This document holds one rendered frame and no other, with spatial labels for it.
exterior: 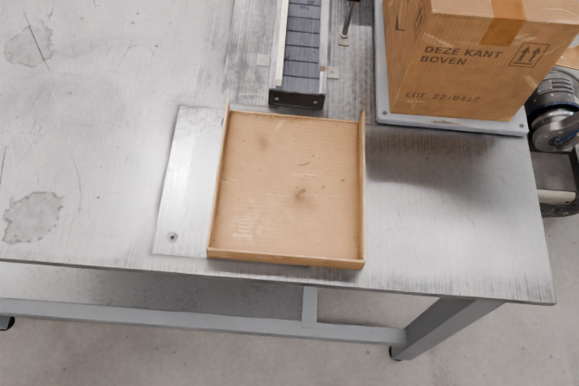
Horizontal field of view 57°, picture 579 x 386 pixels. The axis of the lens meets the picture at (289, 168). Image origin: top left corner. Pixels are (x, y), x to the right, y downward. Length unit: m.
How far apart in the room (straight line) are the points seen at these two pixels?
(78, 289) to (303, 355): 0.68
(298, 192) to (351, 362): 0.88
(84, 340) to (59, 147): 0.86
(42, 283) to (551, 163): 1.59
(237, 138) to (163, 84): 0.19
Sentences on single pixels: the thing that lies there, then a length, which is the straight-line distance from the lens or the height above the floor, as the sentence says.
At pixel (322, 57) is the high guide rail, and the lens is 0.98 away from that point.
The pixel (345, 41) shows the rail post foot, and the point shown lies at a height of 0.83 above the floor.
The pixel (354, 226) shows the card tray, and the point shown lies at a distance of 0.95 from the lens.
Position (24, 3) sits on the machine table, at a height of 0.83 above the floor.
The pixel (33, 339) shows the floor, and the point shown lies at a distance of 1.84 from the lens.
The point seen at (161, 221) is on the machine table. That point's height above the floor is 0.83.
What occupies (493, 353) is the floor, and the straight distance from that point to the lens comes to 1.89.
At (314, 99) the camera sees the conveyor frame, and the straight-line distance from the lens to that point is 1.04.
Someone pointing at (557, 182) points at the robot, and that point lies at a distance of 1.92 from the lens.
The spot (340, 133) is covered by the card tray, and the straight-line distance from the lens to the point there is 1.04.
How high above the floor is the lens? 1.70
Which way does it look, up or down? 61 degrees down
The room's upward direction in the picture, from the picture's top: 9 degrees clockwise
